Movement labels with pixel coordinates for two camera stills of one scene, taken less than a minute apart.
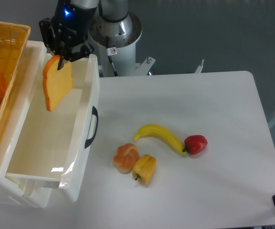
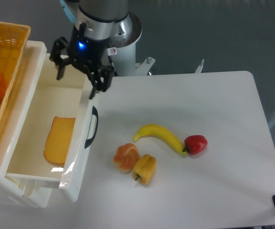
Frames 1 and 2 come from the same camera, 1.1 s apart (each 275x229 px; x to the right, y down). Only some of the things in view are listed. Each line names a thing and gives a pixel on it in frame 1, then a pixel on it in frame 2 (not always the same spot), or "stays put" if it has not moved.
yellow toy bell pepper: [144, 168] stays put
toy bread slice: [56, 83] to [58, 139]
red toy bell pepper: [195, 144] stays put
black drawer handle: [95, 112] stays put
